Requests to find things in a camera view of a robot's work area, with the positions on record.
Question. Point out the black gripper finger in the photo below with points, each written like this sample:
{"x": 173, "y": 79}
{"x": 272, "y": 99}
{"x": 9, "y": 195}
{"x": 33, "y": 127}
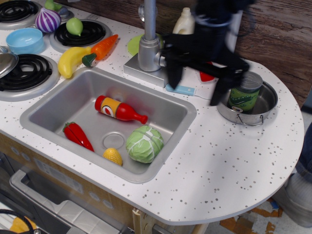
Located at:
{"x": 174, "y": 72}
{"x": 231, "y": 80}

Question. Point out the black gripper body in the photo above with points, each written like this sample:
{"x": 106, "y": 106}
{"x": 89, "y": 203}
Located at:
{"x": 206, "y": 44}

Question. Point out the green pickle can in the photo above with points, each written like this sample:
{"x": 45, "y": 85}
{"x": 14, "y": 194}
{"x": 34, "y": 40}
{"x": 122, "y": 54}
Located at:
{"x": 242, "y": 98}

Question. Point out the small steel pan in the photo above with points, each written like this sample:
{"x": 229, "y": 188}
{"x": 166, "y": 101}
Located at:
{"x": 266, "y": 101}

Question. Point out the red apple slice toy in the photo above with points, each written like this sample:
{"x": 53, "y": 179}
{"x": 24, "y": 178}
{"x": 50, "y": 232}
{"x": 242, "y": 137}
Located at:
{"x": 205, "y": 78}

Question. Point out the silver toy faucet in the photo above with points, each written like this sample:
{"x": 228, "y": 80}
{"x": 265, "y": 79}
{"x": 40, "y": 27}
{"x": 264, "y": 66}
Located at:
{"x": 148, "y": 64}

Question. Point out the cream detergent bottle toy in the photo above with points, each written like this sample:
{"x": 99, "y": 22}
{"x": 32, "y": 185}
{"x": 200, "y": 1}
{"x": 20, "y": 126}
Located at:
{"x": 185, "y": 25}

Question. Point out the green round plate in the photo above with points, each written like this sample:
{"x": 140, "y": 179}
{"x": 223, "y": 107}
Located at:
{"x": 133, "y": 45}

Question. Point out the red ketchup bottle toy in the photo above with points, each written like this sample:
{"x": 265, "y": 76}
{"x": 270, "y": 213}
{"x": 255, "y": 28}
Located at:
{"x": 118, "y": 110}

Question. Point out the orange carrot toy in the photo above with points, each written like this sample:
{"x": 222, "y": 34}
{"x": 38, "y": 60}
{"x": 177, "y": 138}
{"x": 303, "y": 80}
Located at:
{"x": 100, "y": 50}

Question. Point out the green cabbage toy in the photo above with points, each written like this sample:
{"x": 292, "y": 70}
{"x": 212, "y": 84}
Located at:
{"x": 144, "y": 144}

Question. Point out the back right stove burner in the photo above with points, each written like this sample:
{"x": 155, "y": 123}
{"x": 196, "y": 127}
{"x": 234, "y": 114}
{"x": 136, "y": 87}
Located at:
{"x": 92, "y": 33}

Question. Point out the stove burner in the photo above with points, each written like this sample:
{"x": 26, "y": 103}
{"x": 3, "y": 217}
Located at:
{"x": 18, "y": 14}
{"x": 92, "y": 33}
{"x": 33, "y": 76}

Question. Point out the yellow banana toy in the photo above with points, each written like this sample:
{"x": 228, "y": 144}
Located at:
{"x": 71, "y": 59}

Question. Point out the yellow corn toy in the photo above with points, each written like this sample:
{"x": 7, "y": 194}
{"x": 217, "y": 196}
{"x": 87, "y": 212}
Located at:
{"x": 113, "y": 155}

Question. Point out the silver sink basin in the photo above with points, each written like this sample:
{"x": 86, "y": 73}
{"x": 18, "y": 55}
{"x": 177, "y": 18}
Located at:
{"x": 74, "y": 101}

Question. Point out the green pear toy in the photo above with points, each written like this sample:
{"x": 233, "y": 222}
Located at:
{"x": 74, "y": 26}

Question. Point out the red chili pepper toy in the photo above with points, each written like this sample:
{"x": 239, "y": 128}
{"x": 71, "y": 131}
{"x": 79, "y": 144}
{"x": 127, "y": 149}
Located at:
{"x": 76, "y": 134}

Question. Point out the purple striped onion toy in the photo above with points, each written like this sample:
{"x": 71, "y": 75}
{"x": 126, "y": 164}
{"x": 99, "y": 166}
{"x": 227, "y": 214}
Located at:
{"x": 47, "y": 20}

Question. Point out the front left stove burner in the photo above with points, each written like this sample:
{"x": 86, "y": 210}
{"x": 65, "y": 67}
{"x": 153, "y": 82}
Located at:
{"x": 33, "y": 76}

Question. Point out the green toy on knob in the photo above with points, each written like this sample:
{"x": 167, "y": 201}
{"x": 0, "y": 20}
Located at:
{"x": 51, "y": 5}

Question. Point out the light blue bowl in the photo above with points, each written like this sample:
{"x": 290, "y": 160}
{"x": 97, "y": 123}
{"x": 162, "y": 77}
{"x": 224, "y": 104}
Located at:
{"x": 26, "y": 41}

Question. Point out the silver pot lid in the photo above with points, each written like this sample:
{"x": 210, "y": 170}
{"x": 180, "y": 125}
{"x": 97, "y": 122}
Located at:
{"x": 8, "y": 61}

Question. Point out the back left stove burner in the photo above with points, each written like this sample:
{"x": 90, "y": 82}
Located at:
{"x": 18, "y": 14}

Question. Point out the blue handled toy knife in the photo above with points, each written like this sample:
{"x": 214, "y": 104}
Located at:
{"x": 205, "y": 92}

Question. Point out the oven door with handle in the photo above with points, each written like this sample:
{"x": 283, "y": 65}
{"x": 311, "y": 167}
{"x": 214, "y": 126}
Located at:
{"x": 57, "y": 214}

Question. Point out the yellow object with cable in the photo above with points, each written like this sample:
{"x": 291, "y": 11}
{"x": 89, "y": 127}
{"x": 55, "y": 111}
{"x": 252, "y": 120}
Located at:
{"x": 20, "y": 225}

